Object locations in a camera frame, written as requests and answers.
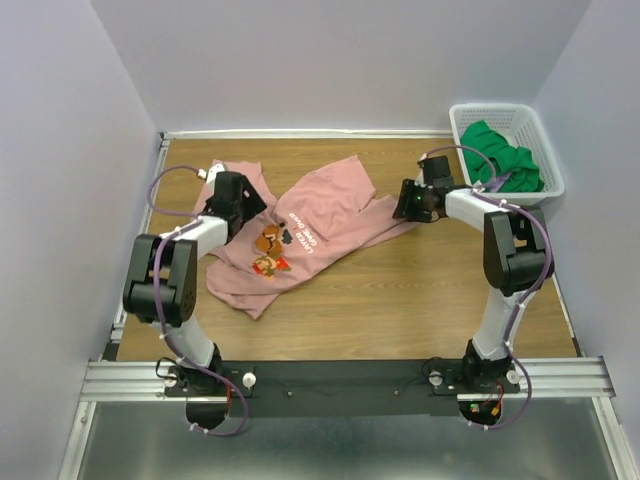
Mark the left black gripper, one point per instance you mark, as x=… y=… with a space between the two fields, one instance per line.
x=254 y=205

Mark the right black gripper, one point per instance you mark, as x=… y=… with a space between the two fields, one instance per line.
x=404 y=207

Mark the pink printed t shirt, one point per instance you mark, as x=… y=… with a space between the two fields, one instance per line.
x=327 y=214

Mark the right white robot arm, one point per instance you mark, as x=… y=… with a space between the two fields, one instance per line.
x=517 y=259

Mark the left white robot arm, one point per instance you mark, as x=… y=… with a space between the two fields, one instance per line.
x=161 y=283

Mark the white back edge strip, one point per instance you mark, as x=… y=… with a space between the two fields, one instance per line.
x=229 y=134

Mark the green t shirt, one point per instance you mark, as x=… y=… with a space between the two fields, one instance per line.
x=514 y=169

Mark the white plastic basket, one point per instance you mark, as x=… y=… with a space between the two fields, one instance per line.
x=520 y=125

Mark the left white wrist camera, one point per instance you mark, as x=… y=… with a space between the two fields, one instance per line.
x=209 y=176

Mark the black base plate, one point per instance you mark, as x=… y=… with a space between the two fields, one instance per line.
x=211 y=414

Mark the aluminium front rail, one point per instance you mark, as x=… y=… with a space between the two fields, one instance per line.
x=540 y=377

